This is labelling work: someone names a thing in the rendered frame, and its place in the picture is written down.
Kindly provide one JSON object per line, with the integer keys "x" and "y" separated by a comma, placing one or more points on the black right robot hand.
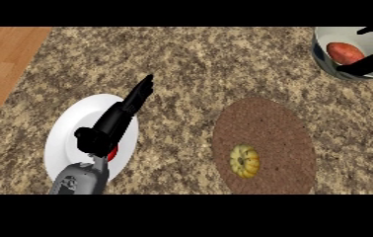
{"x": 359, "y": 69}

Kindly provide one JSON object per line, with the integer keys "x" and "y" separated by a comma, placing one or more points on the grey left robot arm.
{"x": 80, "y": 180}

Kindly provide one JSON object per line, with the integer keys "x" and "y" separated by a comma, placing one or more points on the brown round placemat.
{"x": 277, "y": 132}

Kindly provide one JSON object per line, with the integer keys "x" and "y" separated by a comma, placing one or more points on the yellow ribbed squash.
{"x": 246, "y": 162}

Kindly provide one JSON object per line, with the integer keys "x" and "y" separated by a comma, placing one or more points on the white bowl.
{"x": 322, "y": 55}

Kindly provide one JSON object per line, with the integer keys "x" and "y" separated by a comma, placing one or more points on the white round plate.
{"x": 66, "y": 139}

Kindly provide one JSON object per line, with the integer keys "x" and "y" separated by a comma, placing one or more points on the red round fruit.
{"x": 114, "y": 153}

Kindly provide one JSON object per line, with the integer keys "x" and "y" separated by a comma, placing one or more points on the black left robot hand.
{"x": 113, "y": 122}

